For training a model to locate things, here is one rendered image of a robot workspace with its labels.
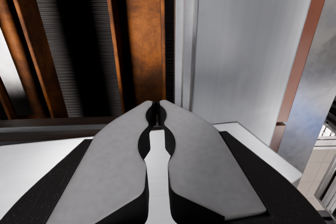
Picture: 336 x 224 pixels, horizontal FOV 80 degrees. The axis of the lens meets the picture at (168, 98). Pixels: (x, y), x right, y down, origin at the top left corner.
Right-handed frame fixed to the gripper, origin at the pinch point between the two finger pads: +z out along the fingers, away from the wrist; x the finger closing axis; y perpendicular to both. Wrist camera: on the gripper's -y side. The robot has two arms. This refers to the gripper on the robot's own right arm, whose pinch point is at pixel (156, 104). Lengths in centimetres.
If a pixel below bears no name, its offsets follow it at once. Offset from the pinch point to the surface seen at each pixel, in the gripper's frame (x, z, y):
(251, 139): 10.0, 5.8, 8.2
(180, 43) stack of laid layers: 2.6, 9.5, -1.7
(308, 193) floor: 117, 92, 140
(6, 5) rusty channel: -22.7, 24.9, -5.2
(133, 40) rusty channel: -3.7, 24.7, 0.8
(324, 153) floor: 116, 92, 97
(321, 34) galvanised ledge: 29.7, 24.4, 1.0
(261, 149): 11.3, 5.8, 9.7
